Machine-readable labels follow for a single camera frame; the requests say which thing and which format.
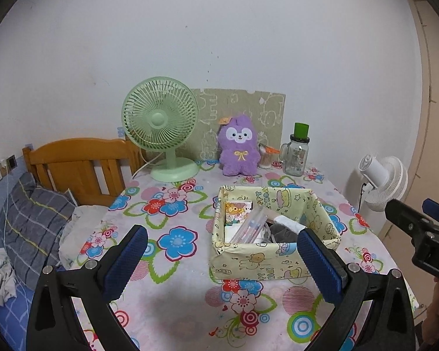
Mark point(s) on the grey knit glove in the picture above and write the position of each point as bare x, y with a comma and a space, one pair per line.
281, 234

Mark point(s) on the blue checked bedsheet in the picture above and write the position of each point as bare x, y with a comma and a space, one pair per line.
11, 318

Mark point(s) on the white standing fan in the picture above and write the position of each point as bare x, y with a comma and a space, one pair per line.
387, 182

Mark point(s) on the cotton swab jar orange lid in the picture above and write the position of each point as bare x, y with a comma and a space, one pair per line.
267, 159

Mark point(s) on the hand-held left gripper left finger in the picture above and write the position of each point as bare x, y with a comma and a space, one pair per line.
126, 259

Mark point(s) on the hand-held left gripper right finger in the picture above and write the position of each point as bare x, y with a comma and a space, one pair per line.
318, 263

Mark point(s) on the green printed cardboard sheet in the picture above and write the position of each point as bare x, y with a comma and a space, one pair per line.
270, 117

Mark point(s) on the yellow printed storage box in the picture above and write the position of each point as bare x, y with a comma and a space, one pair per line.
259, 263

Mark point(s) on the purple plush toy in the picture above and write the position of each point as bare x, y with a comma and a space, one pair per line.
239, 157

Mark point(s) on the glass jar green lid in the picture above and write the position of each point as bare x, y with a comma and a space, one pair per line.
296, 157

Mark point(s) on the grey plaid pillow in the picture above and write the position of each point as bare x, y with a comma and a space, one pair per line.
33, 219

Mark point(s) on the clear plastic zip bags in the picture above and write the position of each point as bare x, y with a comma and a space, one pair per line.
252, 225

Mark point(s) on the crumpled white cloth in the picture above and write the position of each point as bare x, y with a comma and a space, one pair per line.
0, 278

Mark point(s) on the green desk fan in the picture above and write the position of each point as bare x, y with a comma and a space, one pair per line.
157, 120

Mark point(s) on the beige door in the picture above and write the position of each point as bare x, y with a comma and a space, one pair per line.
435, 135

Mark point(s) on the white pillow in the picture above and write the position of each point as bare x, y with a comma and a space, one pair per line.
80, 226

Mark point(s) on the printed tissue packet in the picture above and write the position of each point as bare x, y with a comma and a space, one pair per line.
237, 212

